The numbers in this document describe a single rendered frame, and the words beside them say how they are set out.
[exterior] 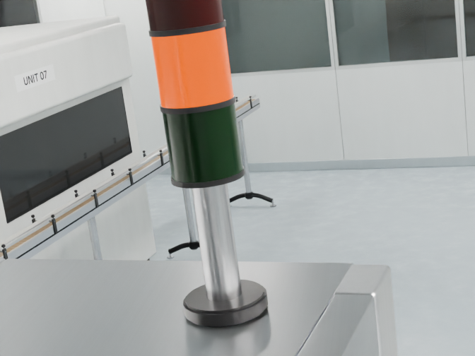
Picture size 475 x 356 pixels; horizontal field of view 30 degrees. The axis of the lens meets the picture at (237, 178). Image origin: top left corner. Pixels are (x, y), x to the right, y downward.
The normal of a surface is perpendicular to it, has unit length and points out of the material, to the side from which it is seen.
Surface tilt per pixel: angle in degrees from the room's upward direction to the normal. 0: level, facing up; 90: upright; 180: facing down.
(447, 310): 0
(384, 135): 90
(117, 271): 0
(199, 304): 0
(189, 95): 90
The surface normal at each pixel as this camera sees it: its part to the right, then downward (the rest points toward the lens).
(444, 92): -0.35, 0.28
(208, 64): 0.48, 0.17
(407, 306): -0.12, -0.96
